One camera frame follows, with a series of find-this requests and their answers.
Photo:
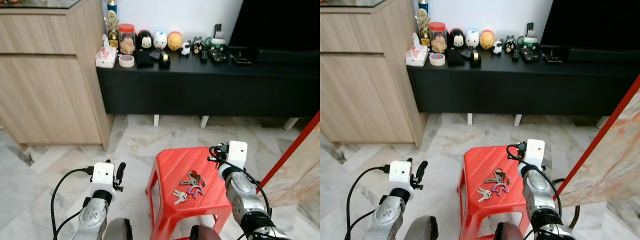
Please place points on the gold trophy figure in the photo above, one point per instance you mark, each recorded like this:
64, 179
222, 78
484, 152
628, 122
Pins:
423, 26
112, 27

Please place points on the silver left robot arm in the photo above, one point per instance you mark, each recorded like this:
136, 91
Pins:
387, 216
92, 217

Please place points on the dark left robot leg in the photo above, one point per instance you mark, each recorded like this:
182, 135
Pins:
419, 229
119, 231

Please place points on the white round figurine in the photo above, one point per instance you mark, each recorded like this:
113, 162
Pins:
472, 38
160, 40

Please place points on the white tape roll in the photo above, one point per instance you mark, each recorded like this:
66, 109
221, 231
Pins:
437, 59
126, 61

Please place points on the slim black remote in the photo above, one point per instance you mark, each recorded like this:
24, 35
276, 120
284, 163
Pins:
515, 54
204, 56

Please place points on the red plastic stool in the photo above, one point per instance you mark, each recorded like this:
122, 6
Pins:
172, 167
480, 165

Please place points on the silver key pair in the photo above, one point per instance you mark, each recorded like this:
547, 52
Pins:
483, 194
179, 196

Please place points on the black flat television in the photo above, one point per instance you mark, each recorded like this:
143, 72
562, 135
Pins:
280, 25
595, 25

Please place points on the pink white tissue pack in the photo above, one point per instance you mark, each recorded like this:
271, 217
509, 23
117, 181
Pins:
106, 56
416, 55

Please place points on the black keypad device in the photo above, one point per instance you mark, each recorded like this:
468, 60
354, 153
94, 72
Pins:
530, 55
219, 56

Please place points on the dark right robot leg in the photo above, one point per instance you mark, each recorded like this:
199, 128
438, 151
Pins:
506, 232
204, 234

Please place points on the black tray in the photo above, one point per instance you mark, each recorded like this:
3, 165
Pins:
245, 54
556, 53

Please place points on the black low tv console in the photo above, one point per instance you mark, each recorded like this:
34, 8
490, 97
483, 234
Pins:
200, 90
500, 90

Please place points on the snack jar with red lid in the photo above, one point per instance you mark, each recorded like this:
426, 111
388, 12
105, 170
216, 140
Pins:
127, 40
438, 39

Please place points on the marble board with red edge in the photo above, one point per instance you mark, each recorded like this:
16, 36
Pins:
610, 160

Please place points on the dark robot leg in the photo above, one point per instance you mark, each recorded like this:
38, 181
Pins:
204, 234
419, 229
506, 232
119, 231

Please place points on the key bunch with coloured covers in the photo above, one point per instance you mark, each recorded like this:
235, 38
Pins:
497, 179
194, 180

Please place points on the yellow round figurine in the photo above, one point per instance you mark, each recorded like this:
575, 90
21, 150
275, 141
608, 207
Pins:
174, 41
487, 39

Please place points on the light wooden drawer cabinet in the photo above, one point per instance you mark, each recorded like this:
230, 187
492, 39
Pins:
365, 90
50, 90

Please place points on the small black white figurine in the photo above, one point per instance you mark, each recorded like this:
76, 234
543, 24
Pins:
185, 48
497, 47

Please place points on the green mug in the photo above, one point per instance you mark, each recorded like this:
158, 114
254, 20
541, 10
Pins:
217, 43
529, 42

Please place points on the black eared round figurine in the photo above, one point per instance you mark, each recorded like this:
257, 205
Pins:
144, 40
455, 38

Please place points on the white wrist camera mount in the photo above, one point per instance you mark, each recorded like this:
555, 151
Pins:
103, 172
238, 152
535, 150
400, 171

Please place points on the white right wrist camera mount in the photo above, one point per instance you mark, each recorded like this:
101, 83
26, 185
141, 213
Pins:
535, 150
238, 152

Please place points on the blue topped can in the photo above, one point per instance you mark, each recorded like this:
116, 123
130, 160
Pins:
423, 5
111, 6

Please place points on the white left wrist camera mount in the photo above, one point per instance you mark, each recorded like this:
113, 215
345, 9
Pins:
103, 172
400, 171

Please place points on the black tape dispenser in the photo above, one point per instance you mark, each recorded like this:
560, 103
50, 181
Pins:
475, 59
164, 61

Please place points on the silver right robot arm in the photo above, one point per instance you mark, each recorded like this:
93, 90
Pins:
537, 192
242, 192

